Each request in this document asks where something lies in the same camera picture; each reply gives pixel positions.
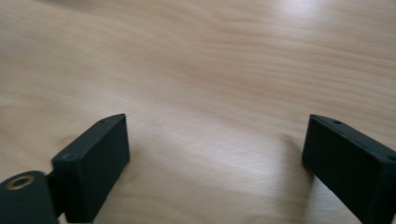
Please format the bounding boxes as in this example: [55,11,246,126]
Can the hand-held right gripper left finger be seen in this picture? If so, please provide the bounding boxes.
[46,113,131,224]

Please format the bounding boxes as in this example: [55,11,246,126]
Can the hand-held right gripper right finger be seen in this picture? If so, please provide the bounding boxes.
[301,113,396,224]

